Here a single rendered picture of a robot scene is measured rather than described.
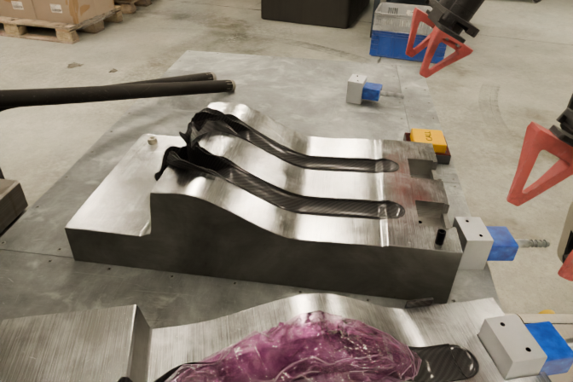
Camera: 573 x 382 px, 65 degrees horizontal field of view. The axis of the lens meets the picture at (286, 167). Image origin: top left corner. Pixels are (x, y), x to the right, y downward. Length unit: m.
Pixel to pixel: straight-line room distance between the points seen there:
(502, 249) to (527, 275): 1.30
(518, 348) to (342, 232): 0.22
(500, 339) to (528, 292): 1.41
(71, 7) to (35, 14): 0.38
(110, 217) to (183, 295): 0.15
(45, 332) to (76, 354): 0.04
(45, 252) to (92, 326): 0.28
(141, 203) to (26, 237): 0.18
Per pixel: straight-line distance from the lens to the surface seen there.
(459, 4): 0.77
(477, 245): 0.66
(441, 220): 0.65
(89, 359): 0.44
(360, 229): 0.57
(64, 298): 0.65
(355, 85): 1.08
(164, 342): 0.48
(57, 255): 0.72
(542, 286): 1.97
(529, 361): 0.51
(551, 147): 0.47
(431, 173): 0.73
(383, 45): 3.93
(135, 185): 0.71
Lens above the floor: 1.25
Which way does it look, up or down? 33 degrees down
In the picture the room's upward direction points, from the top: 2 degrees clockwise
